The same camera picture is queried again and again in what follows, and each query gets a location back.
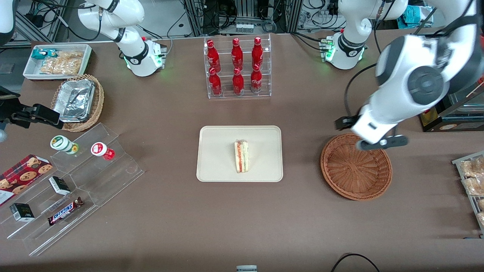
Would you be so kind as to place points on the beige plastic tray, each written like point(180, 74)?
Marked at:
point(219, 158)

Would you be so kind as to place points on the clear acrylic bottle rack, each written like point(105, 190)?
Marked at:
point(227, 64)

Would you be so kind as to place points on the bag of pale crackers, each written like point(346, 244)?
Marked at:
point(62, 64)

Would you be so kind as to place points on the grey snack bin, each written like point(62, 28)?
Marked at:
point(30, 70)

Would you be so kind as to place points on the clear acrylic stepped display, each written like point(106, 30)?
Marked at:
point(102, 177)

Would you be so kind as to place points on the red cola bottle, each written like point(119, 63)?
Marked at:
point(238, 81)
point(213, 56)
point(257, 53)
point(256, 80)
point(215, 82)
point(236, 54)

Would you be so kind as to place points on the teal snack packet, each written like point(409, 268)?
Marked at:
point(43, 53)

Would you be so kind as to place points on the Snickers chocolate bar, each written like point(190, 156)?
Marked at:
point(64, 211)

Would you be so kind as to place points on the black glass food warmer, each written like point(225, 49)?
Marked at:
point(461, 113)

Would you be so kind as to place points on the small black box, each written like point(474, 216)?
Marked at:
point(58, 185)
point(21, 212)

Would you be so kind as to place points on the small grey device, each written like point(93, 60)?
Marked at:
point(246, 268)

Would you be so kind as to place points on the round brown wicker basket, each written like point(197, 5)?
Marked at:
point(355, 173)

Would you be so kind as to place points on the stack of foil trays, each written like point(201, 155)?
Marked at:
point(73, 100)

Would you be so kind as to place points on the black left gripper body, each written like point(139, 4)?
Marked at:
point(343, 122)

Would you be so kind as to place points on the light oval wicker basket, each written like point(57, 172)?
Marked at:
point(97, 102)

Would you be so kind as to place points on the clear bag of fried snacks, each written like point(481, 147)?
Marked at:
point(472, 167)
point(481, 204)
point(474, 186)
point(481, 217)

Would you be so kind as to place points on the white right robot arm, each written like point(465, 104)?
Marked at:
point(140, 60)

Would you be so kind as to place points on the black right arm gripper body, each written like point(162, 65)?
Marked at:
point(11, 110)

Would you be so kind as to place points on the green-lid white jar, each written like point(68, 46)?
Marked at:
point(62, 143)

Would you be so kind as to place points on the white power strip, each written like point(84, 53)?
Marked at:
point(244, 28)

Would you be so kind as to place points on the aluminium frame shelf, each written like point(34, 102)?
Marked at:
point(196, 17)

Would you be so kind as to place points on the red cookie box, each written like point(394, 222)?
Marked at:
point(20, 177)

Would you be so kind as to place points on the triangle sandwich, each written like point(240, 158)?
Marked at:
point(242, 156)

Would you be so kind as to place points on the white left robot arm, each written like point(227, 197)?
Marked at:
point(401, 56)

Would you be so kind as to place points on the red jar with white lid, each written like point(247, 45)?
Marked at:
point(101, 150)

